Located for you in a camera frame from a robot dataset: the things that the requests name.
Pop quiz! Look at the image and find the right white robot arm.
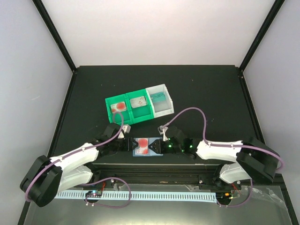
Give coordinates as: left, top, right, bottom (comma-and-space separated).
149, 127, 280, 189

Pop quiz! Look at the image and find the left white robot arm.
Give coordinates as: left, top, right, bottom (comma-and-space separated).
20, 123, 133, 207

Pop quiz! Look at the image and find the teal VIP card stack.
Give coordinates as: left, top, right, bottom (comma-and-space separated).
150, 92, 166, 104

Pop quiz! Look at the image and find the left green bin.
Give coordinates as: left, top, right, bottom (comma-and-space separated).
105, 94, 133, 125

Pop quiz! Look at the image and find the green bin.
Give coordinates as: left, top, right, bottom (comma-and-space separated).
105, 94, 133, 125
126, 89, 154, 124

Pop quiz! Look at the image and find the middle green bin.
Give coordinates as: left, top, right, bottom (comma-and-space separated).
126, 89, 154, 124

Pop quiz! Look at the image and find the white translucent bin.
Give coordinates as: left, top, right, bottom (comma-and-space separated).
146, 84, 174, 118

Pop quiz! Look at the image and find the left controller board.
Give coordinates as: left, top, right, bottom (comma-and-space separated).
85, 190, 102, 198

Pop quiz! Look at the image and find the controller board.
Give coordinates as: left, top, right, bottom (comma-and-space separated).
216, 192, 240, 200
85, 190, 102, 198

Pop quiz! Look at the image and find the right controller board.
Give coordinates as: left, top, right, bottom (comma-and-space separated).
216, 192, 240, 200

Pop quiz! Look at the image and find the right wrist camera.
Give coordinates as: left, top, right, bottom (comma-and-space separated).
158, 126, 168, 142

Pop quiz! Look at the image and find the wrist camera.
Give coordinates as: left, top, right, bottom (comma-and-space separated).
118, 124, 131, 139
158, 126, 168, 142

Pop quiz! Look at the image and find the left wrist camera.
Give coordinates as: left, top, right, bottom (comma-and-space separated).
118, 124, 131, 139

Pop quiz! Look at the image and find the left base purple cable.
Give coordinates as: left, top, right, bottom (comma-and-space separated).
84, 177, 132, 209

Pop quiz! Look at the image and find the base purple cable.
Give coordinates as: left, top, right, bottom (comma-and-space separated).
216, 179, 253, 209
84, 177, 132, 209

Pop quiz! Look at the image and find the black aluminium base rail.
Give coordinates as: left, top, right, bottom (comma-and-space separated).
92, 164, 240, 191

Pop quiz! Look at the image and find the light blue slotted cable duct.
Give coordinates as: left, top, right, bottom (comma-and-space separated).
55, 190, 217, 203

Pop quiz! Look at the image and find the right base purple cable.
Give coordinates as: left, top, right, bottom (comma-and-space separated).
216, 179, 253, 209

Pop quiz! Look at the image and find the left black frame post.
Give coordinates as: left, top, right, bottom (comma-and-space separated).
32, 0, 77, 73

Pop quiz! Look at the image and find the black frame post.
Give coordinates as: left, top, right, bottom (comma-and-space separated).
32, 0, 77, 73
239, 0, 285, 72

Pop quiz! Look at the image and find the right black frame post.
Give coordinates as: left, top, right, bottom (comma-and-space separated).
239, 0, 285, 72

